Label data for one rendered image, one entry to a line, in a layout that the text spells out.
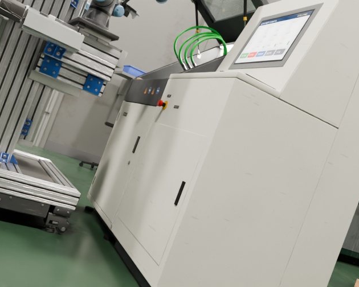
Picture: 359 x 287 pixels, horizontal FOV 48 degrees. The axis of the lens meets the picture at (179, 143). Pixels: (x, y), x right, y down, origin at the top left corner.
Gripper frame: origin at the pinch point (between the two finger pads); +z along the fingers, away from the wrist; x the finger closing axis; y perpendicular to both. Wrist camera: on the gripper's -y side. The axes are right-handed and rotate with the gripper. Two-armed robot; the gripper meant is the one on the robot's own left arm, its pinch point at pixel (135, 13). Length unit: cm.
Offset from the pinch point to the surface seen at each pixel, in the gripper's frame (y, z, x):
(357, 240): 92, 348, 163
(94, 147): 146, 176, -151
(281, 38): -1, -43, 144
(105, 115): 101, 175, -158
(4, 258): 130, -115, 122
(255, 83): 28, -72, 159
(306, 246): 79, -24, 194
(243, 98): 36, -75, 158
